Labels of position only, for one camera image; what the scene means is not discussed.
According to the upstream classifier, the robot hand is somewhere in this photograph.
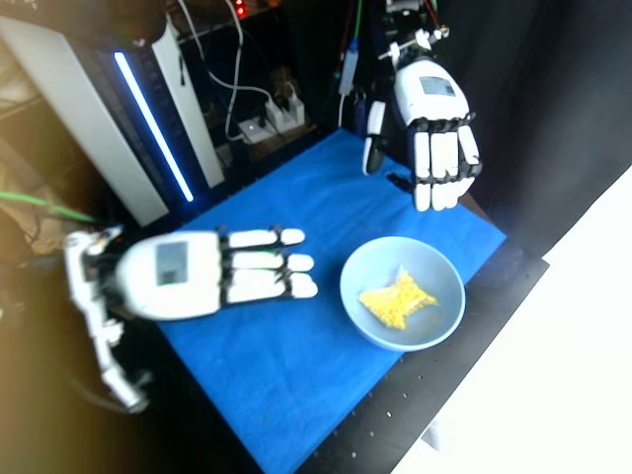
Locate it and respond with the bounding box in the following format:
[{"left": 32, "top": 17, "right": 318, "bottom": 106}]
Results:
[
  {"left": 116, "top": 225, "right": 320, "bottom": 323},
  {"left": 361, "top": 54, "right": 484, "bottom": 213}
]

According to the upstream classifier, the white and blue hanging adapter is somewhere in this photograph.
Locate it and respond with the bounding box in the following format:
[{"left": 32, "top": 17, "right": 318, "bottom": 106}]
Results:
[{"left": 337, "top": 41, "right": 362, "bottom": 98}]

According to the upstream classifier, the black curtain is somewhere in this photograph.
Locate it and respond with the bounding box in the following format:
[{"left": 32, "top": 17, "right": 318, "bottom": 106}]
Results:
[{"left": 434, "top": 0, "right": 632, "bottom": 251}]

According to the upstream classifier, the blue table cloth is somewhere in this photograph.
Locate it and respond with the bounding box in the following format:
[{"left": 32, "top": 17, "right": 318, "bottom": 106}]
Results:
[{"left": 156, "top": 126, "right": 509, "bottom": 474}]

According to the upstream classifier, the white power strip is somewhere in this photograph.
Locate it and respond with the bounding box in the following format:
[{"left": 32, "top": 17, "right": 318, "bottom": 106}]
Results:
[{"left": 264, "top": 93, "right": 307, "bottom": 127}]

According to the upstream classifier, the light blue bowl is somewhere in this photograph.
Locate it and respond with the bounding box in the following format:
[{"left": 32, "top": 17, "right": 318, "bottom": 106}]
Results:
[{"left": 339, "top": 235, "right": 467, "bottom": 353}]

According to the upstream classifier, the white power adapter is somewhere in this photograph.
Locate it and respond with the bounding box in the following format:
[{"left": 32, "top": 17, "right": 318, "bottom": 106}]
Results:
[{"left": 236, "top": 117, "right": 277, "bottom": 145}]

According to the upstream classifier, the bag of yellow beads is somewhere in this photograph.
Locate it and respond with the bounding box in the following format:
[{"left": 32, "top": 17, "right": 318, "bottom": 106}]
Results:
[{"left": 357, "top": 266, "right": 439, "bottom": 330}]

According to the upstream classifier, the white tower with blue light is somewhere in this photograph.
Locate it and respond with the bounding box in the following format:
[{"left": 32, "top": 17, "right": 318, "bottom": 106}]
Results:
[{"left": 0, "top": 14, "right": 226, "bottom": 228}]

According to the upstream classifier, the green cable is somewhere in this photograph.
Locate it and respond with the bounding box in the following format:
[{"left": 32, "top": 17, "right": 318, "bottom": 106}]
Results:
[{"left": 0, "top": 191, "right": 98, "bottom": 224}]

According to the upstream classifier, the white cable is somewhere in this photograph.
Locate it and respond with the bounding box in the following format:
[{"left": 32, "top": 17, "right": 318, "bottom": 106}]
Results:
[
  {"left": 224, "top": 0, "right": 247, "bottom": 142},
  {"left": 175, "top": 0, "right": 273, "bottom": 100}
]

